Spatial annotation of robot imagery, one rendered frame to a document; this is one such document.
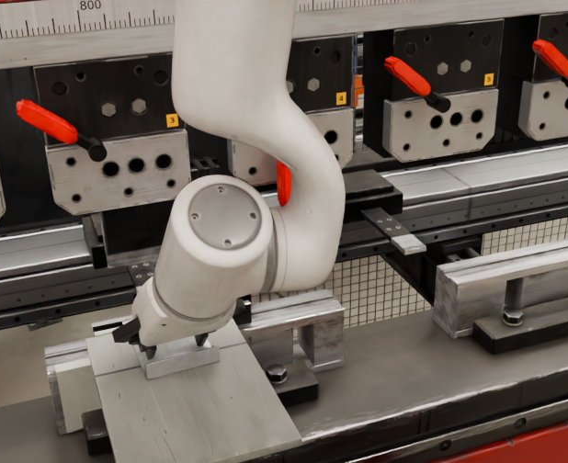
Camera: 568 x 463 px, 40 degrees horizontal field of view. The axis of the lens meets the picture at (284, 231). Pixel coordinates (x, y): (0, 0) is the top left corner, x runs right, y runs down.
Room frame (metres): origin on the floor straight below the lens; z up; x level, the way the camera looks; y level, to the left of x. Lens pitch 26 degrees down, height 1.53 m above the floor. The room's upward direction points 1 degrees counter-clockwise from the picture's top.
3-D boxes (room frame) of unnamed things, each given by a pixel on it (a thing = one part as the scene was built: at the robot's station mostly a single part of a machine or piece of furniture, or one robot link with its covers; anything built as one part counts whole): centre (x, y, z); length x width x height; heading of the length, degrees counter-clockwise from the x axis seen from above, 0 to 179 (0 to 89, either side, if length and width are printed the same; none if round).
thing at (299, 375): (0.80, 0.11, 0.89); 0.30 x 0.05 x 0.03; 110
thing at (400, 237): (1.12, -0.15, 1.01); 0.26 x 0.12 x 0.05; 20
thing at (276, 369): (0.83, 0.01, 0.91); 0.03 x 0.03 x 0.02
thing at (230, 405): (0.70, 0.12, 1.00); 0.26 x 0.18 x 0.01; 20
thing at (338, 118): (0.90, 0.00, 1.26); 0.15 x 0.09 x 0.17; 110
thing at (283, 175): (0.83, 0.00, 1.20); 0.04 x 0.02 x 0.10; 20
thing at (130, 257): (0.84, 0.17, 1.13); 0.10 x 0.02 x 0.10; 110
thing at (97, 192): (0.83, 0.19, 1.26); 0.15 x 0.09 x 0.17; 110
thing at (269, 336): (0.86, 0.11, 0.92); 0.39 x 0.06 x 0.10; 110
